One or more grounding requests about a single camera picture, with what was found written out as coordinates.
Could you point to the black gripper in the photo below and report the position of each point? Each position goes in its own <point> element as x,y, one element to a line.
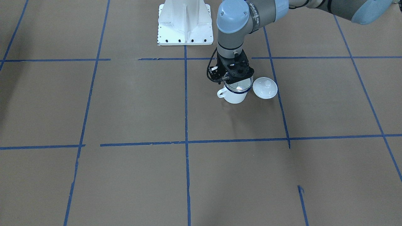
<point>214,69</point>

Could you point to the clear plastic funnel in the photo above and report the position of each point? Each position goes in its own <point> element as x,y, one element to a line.
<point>240,84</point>

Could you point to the white cup lid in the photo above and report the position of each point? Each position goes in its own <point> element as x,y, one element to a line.
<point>265,88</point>

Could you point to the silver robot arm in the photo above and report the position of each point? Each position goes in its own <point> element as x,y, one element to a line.
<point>238,18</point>

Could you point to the white enamel cup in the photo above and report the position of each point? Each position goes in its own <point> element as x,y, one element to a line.
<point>233,95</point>

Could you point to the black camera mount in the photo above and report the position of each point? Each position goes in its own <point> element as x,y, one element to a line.
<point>217,74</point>

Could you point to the white camera stand pillar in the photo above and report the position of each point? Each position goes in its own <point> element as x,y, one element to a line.
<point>184,22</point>

